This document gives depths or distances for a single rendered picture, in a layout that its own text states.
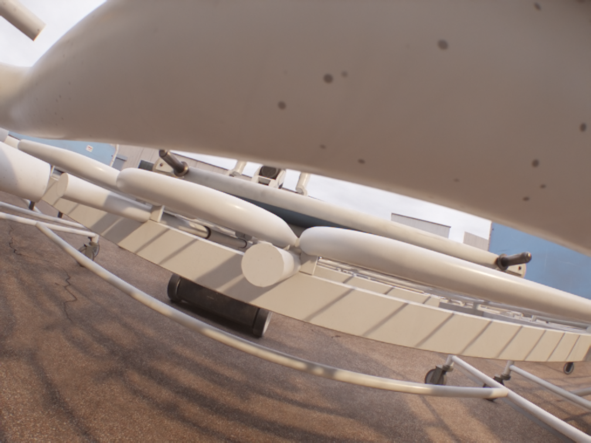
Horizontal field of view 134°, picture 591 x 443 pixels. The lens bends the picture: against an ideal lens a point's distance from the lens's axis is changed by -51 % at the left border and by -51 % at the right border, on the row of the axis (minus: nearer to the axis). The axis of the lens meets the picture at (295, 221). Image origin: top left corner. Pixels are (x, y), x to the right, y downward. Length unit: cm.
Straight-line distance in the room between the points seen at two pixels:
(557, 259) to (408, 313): 69
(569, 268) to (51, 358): 144
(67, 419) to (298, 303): 54
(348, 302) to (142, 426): 52
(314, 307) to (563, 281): 77
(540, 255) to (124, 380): 131
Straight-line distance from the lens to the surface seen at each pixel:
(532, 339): 50
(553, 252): 96
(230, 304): 133
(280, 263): 15
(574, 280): 88
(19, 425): 62
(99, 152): 153
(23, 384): 71
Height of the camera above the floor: 47
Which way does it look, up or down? 8 degrees up
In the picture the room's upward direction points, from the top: 17 degrees clockwise
